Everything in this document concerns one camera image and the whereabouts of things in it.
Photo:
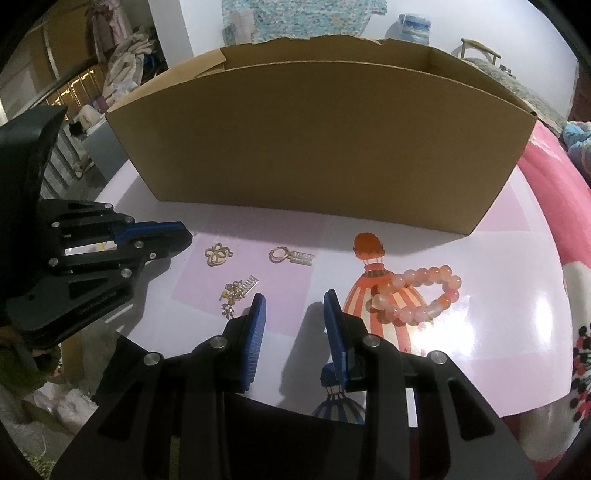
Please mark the teal floral hanging cloth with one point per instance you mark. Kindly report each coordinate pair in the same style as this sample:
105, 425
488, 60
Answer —
300, 18

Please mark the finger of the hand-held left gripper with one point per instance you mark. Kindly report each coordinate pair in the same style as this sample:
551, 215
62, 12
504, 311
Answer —
152, 228
161, 244

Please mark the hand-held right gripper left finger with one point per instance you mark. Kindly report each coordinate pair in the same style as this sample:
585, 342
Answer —
256, 332

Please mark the brown wooden door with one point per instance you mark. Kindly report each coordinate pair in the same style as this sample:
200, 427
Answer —
582, 92

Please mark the wooden chair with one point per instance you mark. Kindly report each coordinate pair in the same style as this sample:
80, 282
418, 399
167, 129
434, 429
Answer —
480, 46

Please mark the grey green cushion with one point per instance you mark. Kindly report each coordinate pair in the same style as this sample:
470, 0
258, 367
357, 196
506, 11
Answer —
521, 87

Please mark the brown cardboard box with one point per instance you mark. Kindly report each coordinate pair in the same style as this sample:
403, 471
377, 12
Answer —
323, 147

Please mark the grey storage bin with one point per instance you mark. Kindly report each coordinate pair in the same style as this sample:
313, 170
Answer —
104, 147

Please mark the pile of clothes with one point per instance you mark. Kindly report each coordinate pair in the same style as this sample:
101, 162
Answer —
129, 55

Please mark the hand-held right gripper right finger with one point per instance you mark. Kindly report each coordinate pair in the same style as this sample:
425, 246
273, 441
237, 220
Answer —
334, 332

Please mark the balloon print table sheet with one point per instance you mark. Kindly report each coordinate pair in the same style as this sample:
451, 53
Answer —
485, 300

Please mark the blue water bottle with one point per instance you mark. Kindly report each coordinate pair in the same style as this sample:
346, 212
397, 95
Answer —
415, 27

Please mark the gold knot charm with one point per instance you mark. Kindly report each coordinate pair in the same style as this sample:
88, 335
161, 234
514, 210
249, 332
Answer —
217, 255

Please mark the wooden cabinet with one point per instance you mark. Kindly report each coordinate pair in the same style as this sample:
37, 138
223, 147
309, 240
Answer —
69, 87

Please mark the pink floral blanket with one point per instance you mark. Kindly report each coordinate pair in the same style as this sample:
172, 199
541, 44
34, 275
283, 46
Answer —
554, 184

